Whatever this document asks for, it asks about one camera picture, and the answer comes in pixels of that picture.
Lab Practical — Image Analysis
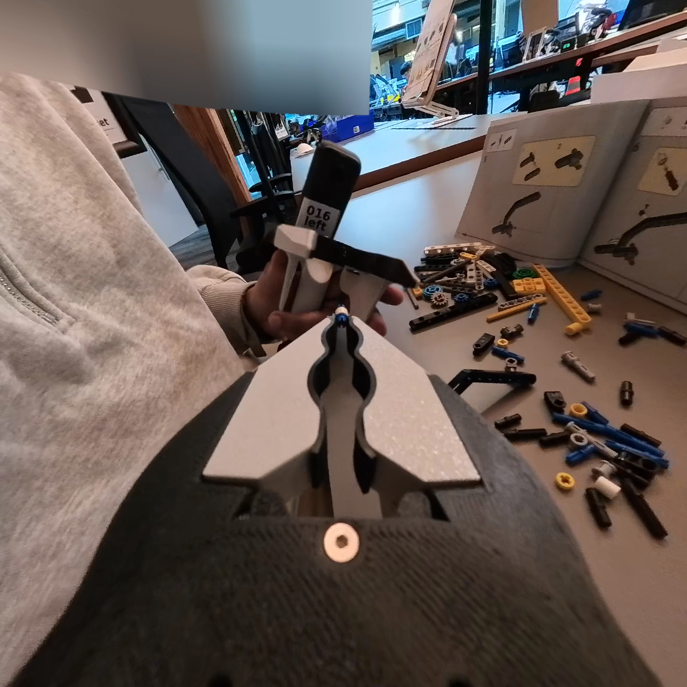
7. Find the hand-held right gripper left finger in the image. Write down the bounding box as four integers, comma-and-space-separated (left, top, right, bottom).
202, 318, 339, 508

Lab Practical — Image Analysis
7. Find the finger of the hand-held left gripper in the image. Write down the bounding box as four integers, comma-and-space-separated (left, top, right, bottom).
273, 223, 335, 318
341, 267, 388, 324

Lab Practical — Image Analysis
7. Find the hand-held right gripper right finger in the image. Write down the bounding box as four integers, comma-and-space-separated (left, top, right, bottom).
345, 318, 482, 518

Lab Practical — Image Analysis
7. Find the person's left forearm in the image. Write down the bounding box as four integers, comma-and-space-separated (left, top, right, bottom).
185, 264, 269, 371

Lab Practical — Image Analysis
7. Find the long black lego beam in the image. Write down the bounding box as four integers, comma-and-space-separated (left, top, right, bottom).
409, 292, 499, 330

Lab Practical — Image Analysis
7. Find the black angled lego liftarm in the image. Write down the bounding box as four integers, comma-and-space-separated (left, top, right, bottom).
447, 367, 537, 395

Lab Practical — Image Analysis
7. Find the heap of lego beams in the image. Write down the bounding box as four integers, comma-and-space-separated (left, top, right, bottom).
416, 242, 548, 301

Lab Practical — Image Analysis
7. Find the thin yellow Lego axle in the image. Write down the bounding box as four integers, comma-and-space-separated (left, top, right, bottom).
486, 299, 548, 324

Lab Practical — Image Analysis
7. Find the grey lego axle pin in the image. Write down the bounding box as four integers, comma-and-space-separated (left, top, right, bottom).
562, 351, 597, 383

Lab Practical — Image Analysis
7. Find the pile of small lego pieces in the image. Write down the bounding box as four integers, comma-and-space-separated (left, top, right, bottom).
494, 391, 672, 540

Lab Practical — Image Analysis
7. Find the yellow lego beam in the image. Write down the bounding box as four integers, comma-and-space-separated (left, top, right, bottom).
533, 263, 593, 329

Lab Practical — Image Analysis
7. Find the lego instruction booklet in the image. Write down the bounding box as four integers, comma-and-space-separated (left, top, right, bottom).
455, 98, 687, 318

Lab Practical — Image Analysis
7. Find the black blue lego assembly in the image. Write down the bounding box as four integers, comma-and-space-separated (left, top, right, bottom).
618, 313, 687, 347

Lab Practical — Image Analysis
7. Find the person's left hand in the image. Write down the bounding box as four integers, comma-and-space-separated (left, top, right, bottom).
244, 251, 405, 344

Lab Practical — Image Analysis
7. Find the blue plastic bin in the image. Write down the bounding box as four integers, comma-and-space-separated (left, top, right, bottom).
321, 114, 375, 145

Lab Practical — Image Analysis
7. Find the black office chair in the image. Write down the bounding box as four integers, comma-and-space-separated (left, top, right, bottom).
104, 94, 253, 272
231, 110, 301, 274

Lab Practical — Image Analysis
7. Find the wooden pillar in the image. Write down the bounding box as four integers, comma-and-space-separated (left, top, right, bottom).
174, 104, 253, 207

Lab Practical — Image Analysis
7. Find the wooden stand with board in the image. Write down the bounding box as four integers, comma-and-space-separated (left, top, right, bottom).
401, 0, 474, 127

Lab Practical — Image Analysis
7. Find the grey zip hoodie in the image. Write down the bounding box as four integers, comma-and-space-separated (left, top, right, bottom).
0, 72, 258, 687

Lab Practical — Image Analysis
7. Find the white sign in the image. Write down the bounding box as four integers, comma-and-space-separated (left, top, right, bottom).
70, 85, 135, 159

